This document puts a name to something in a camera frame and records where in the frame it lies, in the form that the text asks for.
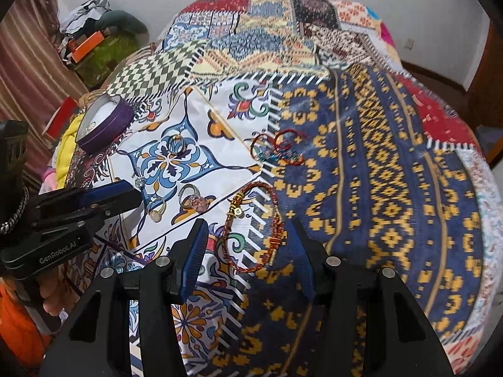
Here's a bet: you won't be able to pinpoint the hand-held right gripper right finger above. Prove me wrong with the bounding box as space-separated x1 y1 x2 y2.
287 218 456 377

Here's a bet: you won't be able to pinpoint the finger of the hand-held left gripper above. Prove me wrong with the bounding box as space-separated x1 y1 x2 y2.
31 192 143 233
33 180 133 215

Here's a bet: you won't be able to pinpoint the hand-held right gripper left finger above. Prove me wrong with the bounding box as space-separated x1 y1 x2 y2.
48 218 209 377

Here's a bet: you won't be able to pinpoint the red braided bracelet gold beads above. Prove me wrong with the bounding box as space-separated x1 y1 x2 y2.
222 183 284 274

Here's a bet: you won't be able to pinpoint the orange sleeved left forearm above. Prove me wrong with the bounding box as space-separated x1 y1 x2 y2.
0 279 53 362

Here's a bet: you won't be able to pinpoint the purple round jewelry box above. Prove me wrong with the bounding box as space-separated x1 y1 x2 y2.
75 93 135 155

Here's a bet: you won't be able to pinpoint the person's left hand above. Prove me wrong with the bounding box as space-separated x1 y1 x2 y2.
37 269 81 317

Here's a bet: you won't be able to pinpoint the pink cloth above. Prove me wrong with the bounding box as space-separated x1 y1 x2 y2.
40 167 68 198

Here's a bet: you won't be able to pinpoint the yellow cloth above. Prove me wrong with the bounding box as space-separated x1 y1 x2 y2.
58 114 90 175

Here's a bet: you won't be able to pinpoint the red box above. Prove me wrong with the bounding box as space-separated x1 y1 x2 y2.
42 97 79 139

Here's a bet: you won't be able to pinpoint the patchwork printed blanket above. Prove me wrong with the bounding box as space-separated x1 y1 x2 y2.
63 0 496 377

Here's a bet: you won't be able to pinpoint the striped brown curtain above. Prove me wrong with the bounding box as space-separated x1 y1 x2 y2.
0 0 92 189

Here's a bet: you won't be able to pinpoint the orange box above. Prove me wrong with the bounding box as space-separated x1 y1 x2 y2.
71 30 107 64

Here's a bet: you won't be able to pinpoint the dark green cushion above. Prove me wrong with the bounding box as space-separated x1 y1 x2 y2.
98 10 149 44

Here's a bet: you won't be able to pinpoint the grey white cloth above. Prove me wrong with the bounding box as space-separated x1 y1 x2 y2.
59 0 113 36

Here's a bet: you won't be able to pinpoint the brown wooden furniture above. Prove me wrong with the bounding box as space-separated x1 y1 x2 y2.
464 18 503 166

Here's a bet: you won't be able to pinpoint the ring with white stone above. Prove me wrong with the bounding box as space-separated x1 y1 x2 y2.
147 198 168 223

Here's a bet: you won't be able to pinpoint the silver chain bracelet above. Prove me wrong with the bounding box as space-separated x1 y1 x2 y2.
0 186 30 237

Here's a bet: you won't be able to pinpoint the ring with pink stone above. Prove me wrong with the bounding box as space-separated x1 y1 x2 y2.
179 184 209 213

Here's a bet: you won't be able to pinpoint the thin gold ring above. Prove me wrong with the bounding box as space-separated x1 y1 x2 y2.
171 134 190 154

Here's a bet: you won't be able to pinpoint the red string bracelet teal beads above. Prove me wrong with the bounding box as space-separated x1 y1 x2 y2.
251 129 306 167

